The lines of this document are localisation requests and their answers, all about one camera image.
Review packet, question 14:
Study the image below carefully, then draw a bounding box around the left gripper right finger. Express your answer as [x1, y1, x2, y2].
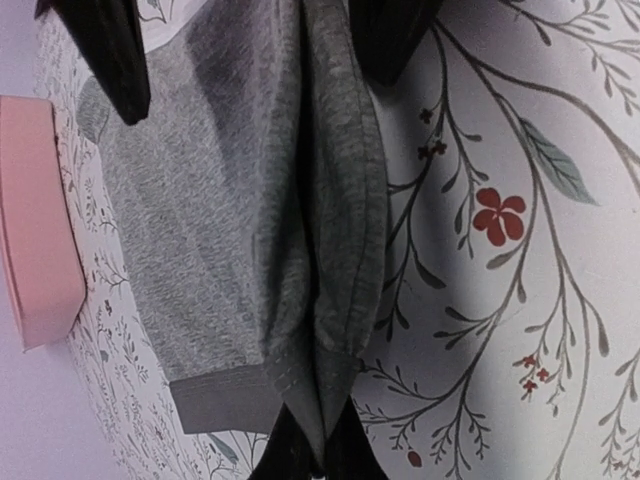
[325, 397, 389, 480]

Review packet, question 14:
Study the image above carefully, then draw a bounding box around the grey boxer briefs lettered band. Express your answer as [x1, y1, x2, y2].
[76, 1, 388, 458]

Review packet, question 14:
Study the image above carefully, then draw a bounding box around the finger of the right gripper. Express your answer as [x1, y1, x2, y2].
[49, 0, 151, 125]
[348, 0, 440, 86]

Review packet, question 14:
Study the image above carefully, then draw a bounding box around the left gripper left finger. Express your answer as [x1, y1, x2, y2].
[252, 404, 325, 480]

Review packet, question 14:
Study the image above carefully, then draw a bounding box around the floral table cloth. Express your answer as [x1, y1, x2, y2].
[34, 0, 640, 480]

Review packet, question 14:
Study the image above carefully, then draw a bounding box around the pink divided organizer box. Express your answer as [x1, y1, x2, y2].
[1, 96, 86, 350]

